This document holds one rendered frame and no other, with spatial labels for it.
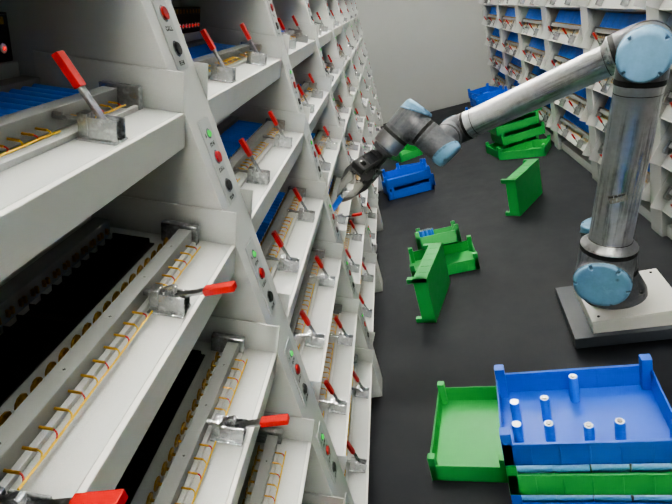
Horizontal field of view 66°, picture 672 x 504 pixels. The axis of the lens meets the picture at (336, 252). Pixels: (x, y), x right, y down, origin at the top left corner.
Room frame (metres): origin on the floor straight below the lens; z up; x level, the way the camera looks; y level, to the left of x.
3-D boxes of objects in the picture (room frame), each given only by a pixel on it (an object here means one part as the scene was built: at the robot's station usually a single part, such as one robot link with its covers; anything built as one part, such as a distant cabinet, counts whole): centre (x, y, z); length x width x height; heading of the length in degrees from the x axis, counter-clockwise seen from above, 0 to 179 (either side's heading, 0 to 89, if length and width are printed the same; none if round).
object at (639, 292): (1.41, -0.84, 0.15); 0.19 x 0.19 x 0.10
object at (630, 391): (0.75, -0.36, 0.36); 0.30 x 0.20 x 0.08; 70
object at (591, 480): (0.75, -0.36, 0.28); 0.30 x 0.20 x 0.08; 70
